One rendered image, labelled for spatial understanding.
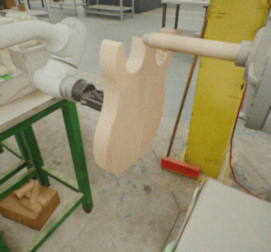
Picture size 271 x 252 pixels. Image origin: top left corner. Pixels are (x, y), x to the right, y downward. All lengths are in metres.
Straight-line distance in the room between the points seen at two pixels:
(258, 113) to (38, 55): 0.89
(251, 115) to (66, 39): 0.63
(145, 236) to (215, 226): 1.27
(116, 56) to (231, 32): 0.96
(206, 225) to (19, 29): 0.65
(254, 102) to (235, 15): 1.02
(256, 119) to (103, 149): 0.35
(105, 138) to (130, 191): 1.22
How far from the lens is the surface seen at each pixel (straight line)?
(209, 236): 0.31
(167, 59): 0.74
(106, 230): 1.60
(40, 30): 0.78
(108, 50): 0.49
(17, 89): 1.04
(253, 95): 0.36
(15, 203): 1.72
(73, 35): 0.84
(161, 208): 1.68
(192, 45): 0.47
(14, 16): 1.19
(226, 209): 0.34
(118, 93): 0.52
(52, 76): 0.84
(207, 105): 1.54
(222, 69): 1.43
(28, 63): 1.05
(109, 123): 0.55
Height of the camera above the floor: 1.38
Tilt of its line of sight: 33 degrees down
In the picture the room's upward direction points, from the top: straight up
